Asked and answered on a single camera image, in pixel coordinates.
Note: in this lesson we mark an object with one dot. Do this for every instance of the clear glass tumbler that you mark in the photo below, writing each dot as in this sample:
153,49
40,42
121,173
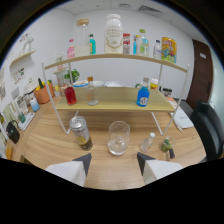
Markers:
118,140

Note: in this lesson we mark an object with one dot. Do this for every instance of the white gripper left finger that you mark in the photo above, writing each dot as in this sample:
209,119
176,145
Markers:
68,171

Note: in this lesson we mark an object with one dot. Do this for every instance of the white bowl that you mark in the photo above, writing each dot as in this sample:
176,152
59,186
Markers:
98,83

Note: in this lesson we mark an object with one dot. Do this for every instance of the clear bottle green cap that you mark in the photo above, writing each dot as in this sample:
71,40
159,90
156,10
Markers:
144,45

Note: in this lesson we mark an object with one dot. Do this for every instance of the wide patterned bowl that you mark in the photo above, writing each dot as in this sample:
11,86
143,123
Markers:
114,84

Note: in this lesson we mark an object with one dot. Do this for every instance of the small wall shelf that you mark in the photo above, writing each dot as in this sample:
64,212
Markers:
60,70

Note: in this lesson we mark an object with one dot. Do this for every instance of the clear bottle orange cap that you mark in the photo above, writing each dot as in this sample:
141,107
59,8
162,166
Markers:
92,96

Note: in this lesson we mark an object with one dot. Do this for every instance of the wooden wall shelf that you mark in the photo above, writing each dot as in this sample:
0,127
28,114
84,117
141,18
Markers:
22,57

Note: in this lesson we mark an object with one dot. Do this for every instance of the brown door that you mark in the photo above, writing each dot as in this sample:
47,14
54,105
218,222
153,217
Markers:
200,75

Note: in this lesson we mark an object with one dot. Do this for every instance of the wooden two-tier shelf rack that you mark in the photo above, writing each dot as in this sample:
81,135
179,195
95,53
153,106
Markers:
115,100

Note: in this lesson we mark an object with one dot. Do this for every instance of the small water bottle blue cap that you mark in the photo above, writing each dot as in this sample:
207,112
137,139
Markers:
157,51

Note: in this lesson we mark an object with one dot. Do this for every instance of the glass measuring cup with limes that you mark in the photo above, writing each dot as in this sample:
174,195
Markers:
166,145

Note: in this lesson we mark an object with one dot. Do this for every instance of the black chair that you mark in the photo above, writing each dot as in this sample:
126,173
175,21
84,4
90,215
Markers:
208,130

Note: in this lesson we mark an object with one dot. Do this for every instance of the clear bottle white cap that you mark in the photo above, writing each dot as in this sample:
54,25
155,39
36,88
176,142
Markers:
146,143

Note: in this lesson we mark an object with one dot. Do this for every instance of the red wall poster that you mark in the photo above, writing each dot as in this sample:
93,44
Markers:
126,37

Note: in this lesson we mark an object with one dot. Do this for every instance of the pink vase with flowers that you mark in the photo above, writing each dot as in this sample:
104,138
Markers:
60,61

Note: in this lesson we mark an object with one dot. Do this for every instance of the large white bottle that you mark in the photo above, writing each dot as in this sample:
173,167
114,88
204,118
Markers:
113,36

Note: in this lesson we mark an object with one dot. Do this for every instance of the white vase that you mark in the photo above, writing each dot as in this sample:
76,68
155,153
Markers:
28,43

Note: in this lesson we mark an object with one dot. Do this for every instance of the white notebook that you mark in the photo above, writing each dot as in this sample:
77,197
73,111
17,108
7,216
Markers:
182,118

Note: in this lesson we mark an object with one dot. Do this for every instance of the red liquid bottle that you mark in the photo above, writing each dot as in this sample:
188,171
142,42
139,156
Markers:
70,96

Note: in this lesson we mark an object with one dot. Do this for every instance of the white tray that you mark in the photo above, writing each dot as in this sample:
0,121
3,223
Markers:
26,122

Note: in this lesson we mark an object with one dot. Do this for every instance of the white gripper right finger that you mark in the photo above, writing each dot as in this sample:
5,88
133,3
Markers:
158,170

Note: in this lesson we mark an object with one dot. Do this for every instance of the colourful wall sticker cluster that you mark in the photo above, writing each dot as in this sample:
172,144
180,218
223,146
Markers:
19,75

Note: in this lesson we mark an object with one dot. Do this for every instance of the orange basket with fruit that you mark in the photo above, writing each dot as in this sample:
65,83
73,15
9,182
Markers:
44,95

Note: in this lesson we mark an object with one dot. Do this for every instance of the teal liquid bottle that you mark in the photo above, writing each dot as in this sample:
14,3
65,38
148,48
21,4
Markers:
92,46

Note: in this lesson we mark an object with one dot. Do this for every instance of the soda water can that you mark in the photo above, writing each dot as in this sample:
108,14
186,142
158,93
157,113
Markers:
81,133

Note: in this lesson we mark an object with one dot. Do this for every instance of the white bottle red cap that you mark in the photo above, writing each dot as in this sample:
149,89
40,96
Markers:
154,84

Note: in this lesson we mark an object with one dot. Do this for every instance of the potted green plant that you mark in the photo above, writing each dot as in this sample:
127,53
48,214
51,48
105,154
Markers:
73,75

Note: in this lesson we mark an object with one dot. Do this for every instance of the white kitchen appliance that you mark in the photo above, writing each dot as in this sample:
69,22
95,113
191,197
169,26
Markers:
30,86

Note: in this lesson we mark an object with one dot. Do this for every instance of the grey wall poster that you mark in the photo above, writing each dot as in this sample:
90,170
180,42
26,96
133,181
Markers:
126,48

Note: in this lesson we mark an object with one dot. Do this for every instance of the blue rimmed bowl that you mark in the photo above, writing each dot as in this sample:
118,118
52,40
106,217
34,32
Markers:
80,84

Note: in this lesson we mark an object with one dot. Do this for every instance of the small dark jars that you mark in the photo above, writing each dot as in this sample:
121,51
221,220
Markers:
165,92

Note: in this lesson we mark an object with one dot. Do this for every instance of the yellow cartoon can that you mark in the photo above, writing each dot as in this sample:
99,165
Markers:
169,50

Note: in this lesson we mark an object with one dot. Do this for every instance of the pink liquid bottle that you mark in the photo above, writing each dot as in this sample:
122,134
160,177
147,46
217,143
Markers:
70,51

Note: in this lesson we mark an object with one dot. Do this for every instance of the orange printed leaflet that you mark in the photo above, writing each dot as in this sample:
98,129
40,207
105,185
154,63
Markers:
171,101

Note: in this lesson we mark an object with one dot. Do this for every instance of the white mug with greens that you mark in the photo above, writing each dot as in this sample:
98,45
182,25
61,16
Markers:
139,85

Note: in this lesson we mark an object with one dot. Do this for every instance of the glass jar cork lid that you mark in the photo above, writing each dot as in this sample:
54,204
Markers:
81,40

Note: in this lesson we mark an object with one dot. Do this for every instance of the black bag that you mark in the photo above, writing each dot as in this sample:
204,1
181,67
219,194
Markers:
13,131

